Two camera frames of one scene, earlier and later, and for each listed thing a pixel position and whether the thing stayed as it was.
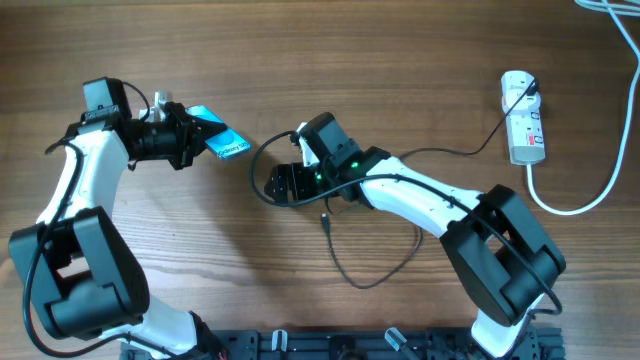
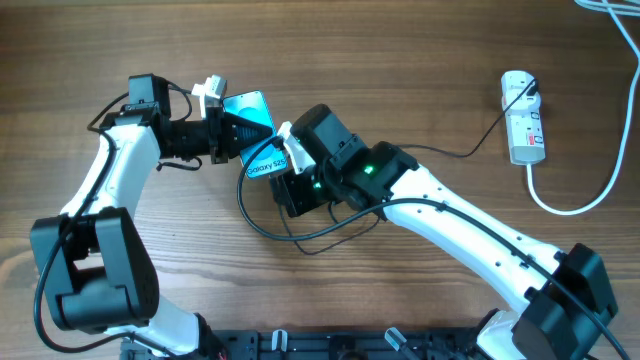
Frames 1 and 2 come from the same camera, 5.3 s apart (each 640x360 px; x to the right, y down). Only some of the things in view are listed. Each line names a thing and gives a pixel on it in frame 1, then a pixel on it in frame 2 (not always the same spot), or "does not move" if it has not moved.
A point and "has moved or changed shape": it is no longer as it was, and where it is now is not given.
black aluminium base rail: (353, 344) does not move
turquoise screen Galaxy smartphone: (228, 142) has moved or changed shape
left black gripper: (191, 139) → (226, 122)
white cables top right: (625, 7) does not move
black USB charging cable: (381, 282) → (532, 90)
